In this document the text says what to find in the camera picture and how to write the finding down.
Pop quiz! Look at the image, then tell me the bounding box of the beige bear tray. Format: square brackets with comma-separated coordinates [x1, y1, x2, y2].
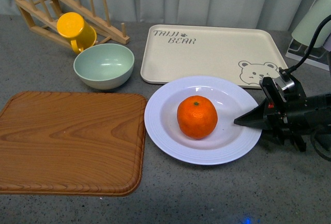
[141, 24, 287, 88]

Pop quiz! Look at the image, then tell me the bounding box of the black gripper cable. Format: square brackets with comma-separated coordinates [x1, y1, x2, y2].
[278, 14, 331, 74]

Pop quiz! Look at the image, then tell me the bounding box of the light green bowl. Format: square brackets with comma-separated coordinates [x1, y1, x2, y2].
[73, 43, 135, 90]

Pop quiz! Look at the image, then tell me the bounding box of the white wire cup rack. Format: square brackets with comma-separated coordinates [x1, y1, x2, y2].
[285, 0, 331, 71]

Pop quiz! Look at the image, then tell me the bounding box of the orange mandarin fruit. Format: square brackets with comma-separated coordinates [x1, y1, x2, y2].
[176, 95, 218, 139]

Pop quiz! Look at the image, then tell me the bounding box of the white ridged plate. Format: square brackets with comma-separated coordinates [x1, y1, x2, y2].
[144, 76, 262, 165]

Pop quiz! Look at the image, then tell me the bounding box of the gripper mounted camera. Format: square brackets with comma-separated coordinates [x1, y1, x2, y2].
[273, 77, 295, 95]

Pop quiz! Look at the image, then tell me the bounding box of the yellow mug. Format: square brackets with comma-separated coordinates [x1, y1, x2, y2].
[57, 12, 97, 54]

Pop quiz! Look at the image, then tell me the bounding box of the wooden cutting board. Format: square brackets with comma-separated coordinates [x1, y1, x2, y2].
[1, 92, 147, 197]

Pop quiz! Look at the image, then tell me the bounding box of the light green cup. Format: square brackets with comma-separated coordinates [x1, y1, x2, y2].
[292, 0, 330, 46]

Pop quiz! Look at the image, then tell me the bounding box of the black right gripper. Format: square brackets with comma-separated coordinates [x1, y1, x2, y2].
[234, 77, 330, 152]

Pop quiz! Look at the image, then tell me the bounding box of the wooden dish rack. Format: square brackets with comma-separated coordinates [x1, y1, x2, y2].
[1, 0, 131, 48]

